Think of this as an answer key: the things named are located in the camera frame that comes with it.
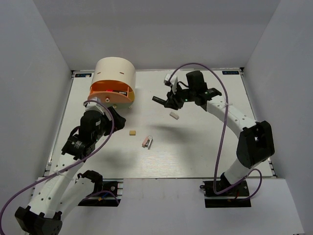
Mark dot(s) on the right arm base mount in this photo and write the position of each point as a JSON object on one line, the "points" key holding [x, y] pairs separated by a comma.
{"points": [[234, 198]]}

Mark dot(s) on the orange cap black highlighter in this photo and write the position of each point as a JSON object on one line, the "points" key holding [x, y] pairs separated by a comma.
{"points": [[158, 100]]}

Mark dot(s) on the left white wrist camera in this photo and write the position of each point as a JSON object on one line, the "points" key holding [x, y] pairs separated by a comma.
{"points": [[95, 105]]}

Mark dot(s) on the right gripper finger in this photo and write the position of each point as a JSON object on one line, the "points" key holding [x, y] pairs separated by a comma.
{"points": [[170, 97], [173, 105]]}

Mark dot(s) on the grey white eraser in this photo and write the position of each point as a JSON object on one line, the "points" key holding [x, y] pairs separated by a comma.
{"points": [[174, 115]]}

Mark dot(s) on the cream cylindrical desk organizer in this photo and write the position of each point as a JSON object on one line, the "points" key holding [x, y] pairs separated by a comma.
{"points": [[115, 68]]}

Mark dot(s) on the orange organizer drawer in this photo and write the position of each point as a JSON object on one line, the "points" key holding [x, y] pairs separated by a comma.
{"points": [[98, 89]]}

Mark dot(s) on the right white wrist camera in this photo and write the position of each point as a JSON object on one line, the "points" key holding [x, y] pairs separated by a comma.
{"points": [[171, 81]]}

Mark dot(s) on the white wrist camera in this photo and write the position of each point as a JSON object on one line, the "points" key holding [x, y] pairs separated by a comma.
{"points": [[171, 81], [95, 105]]}

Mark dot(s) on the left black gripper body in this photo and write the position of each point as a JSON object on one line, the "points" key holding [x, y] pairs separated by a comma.
{"points": [[116, 124]]}

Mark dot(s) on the small beige eraser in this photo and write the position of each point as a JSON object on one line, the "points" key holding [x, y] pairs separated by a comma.
{"points": [[132, 133]]}

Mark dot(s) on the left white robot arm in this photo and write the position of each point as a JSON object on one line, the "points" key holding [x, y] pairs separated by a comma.
{"points": [[66, 187]]}

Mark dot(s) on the green cap black highlighter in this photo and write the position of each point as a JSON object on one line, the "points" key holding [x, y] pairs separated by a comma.
{"points": [[122, 92]]}

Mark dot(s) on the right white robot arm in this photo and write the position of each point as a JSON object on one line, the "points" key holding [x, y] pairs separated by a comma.
{"points": [[255, 140]]}

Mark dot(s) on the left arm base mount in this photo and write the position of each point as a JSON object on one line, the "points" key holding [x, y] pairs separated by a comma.
{"points": [[109, 194]]}

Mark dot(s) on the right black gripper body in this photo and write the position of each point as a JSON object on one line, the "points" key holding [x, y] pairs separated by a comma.
{"points": [[185, 94]]}

